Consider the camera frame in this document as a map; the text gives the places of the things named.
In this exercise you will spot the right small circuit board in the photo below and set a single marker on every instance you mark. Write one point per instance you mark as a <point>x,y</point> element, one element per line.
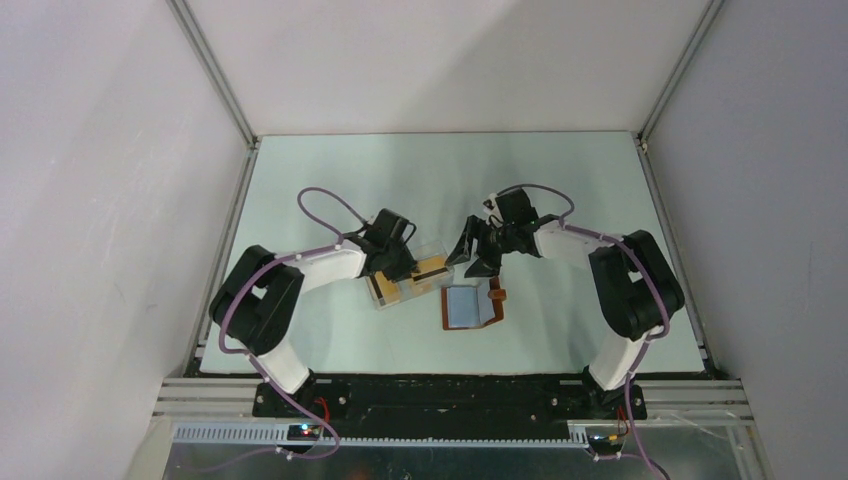
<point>611,441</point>

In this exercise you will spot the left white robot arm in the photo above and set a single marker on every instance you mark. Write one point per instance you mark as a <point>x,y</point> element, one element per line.
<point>255,305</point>

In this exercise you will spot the left aluminium frame post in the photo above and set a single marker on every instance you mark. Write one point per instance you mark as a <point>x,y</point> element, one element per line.
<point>200,45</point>

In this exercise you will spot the brown leather card holder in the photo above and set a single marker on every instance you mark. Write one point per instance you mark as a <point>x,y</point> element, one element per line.
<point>467,307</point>

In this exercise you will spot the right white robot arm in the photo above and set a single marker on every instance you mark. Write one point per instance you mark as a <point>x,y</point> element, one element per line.
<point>637,290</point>

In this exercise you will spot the grey slotted cable duct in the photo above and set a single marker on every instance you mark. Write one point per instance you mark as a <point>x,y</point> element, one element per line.
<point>275,435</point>

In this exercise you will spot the aluminium frame post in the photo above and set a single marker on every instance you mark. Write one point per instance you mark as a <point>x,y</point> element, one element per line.
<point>679,69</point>
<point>200,45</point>

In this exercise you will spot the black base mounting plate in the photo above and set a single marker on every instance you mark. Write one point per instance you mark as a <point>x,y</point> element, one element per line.
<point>537,406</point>

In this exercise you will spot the right aluminium frame post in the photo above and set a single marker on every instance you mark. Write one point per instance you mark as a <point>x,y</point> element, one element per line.
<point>679,69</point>

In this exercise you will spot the small circuit board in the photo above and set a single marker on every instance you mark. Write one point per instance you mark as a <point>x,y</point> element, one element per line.
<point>611,441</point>
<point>303,432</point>

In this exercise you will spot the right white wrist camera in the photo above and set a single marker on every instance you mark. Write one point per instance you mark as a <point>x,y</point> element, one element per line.
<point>490,207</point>

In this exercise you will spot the left small circuit board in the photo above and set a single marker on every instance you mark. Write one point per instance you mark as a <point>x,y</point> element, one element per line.
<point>303,432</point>

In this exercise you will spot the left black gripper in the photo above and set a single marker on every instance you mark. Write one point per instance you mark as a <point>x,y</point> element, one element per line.
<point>405,268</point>

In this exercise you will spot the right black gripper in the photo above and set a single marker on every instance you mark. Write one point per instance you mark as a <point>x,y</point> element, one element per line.
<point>475,228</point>

